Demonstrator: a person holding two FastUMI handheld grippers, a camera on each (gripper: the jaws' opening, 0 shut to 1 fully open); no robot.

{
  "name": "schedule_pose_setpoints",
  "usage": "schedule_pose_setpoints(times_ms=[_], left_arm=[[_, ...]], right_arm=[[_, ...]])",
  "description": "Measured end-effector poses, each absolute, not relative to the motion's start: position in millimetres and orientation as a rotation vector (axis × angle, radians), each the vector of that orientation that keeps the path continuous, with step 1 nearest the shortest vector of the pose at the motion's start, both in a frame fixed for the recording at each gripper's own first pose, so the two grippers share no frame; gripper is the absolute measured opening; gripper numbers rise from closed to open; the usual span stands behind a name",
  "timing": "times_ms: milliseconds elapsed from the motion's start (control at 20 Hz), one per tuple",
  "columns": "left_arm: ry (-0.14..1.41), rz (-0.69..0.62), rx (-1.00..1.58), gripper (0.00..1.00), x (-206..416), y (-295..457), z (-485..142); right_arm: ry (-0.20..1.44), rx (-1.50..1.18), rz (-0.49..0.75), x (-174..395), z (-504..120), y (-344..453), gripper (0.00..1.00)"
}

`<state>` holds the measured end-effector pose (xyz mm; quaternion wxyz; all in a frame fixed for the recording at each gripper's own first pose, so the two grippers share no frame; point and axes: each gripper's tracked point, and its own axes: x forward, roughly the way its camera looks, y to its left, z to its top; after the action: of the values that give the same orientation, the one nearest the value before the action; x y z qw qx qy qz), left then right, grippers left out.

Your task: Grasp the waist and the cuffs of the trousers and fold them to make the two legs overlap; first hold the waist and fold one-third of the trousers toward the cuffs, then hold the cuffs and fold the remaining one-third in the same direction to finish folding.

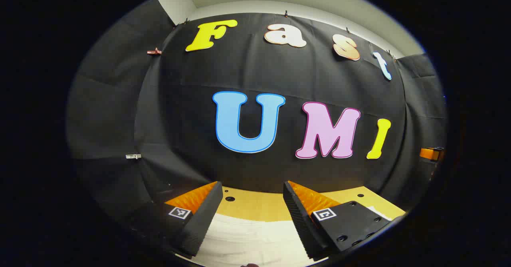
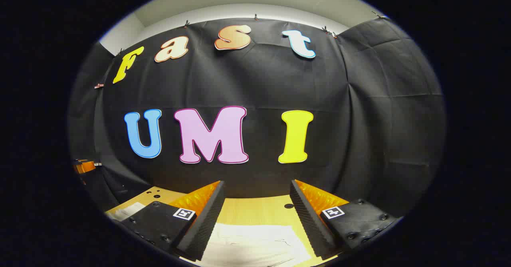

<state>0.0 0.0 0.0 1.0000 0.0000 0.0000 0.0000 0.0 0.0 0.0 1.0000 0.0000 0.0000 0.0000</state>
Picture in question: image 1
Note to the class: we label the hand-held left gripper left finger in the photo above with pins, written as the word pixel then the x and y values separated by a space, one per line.
pixel 203 223

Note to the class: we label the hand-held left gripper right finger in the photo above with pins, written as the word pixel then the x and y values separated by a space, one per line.
pixel 299 223

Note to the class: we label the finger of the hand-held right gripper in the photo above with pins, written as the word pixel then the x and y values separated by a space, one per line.
pixel 427 153

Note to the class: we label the white jeans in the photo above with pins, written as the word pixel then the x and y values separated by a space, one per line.
pixel 251 239

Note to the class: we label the silver clip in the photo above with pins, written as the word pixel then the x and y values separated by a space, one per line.
pixel 133 156

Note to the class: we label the black backdrop cloth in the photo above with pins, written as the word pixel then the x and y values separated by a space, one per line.
pixel 179 119

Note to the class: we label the red clip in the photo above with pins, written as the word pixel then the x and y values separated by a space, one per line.
pixel 154 52

